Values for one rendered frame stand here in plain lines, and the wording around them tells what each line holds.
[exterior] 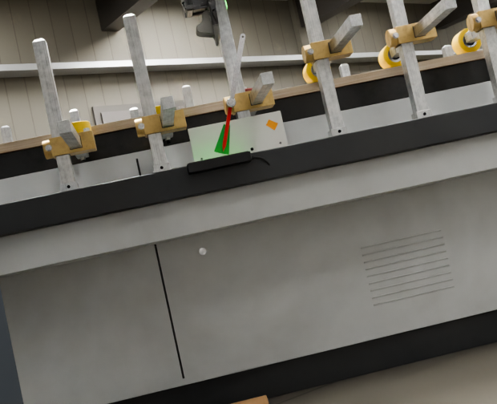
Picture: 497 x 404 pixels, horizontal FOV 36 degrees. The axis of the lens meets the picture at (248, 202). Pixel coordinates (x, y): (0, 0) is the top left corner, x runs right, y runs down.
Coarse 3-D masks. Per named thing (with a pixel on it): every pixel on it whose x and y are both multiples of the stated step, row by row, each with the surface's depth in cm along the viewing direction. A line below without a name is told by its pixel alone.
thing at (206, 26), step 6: (204, 12) 205; (204, 18) 205; (210, 18) 207; (198, 24) 205; (204, 24) 205; (210, 24) 205; (216, 24) 205; (198, 30) 205; (204, 30) 205; (210, 30) 205; (216, 30) 205; (216, 36) 205; (216, 42) 206
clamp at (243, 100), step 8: (240, 96) 212; (248, 96) 212; (272, 96) 213; (224, 104) 213; (240, 104) 212; (248, 104) 212; (256, 104) 212; (264, 104) 213; (272, 104) 213; (232, 112) 213
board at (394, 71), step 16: (432, 64) 242; (448, 64) 243; (336, 80) 238; (352, 80) 239; (368, 80) 239; (288, 96) 236; (192, 112) 232; (208, 112) 233; (96, 128) 229; (112, 128) 229; (128, 128) 230; (0, 144) 225; (16, 144) 226; (32, 144) 226
